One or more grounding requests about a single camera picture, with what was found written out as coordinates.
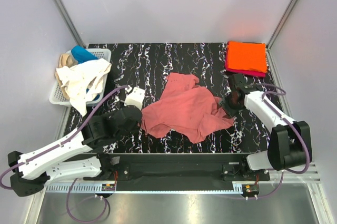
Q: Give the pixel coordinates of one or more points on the blue t-shirt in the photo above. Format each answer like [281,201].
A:
[81,55]

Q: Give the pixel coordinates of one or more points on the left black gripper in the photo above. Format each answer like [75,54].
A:
[137,127]

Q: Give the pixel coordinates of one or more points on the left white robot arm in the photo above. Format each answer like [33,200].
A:
[76,155]

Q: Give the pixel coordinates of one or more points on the white slotted cable duct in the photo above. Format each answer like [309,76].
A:
[102,188]

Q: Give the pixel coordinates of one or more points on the white plastic laundry basket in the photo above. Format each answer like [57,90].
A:
[56,96]

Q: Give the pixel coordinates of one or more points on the folded magenta t-shirt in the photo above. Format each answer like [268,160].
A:
[247,73]

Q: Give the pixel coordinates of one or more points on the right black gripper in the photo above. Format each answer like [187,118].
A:
[224,103]

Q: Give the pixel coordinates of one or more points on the white t-shirt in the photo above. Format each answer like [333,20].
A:
[83,82]

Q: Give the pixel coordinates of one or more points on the left aluminium frame post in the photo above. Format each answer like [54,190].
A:
[69,23]

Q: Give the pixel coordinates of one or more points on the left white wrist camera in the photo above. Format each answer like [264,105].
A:
[134,97]

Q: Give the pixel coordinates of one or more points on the folded orange t-shirt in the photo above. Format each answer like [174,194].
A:
[244,56]

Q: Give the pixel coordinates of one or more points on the aluminium frame post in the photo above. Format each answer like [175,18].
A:
[69,23]
[287,13]

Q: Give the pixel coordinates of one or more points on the salmon pink t-shirt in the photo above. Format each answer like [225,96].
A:
[187,108]

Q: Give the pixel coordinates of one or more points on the right aluminium frame post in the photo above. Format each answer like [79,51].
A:
[287,13]

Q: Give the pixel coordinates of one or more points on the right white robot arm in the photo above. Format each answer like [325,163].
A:
[290,140]

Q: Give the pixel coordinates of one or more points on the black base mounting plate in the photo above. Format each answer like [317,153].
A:
[171,173]

